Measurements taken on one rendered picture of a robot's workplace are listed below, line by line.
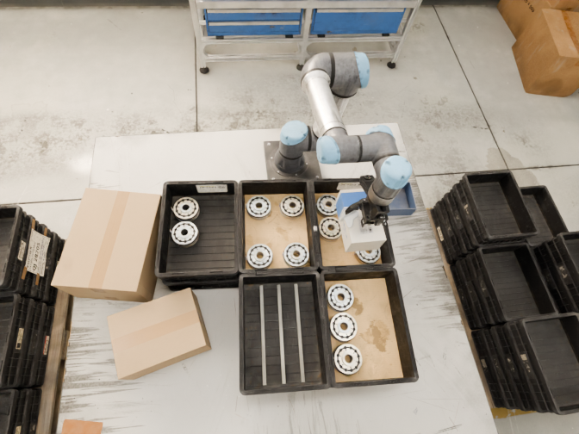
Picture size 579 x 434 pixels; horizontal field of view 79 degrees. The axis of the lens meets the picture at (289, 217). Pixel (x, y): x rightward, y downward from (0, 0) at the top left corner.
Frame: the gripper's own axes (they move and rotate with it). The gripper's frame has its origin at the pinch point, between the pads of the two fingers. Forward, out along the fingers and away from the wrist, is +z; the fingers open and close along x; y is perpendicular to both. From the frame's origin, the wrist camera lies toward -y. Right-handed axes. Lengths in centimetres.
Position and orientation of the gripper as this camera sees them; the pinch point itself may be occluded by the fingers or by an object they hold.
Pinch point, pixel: (360, 217)
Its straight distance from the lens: 123.5
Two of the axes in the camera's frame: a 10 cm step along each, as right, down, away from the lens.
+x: 9.9, -0.8, 1.3
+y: 1.3, 9.0, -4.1
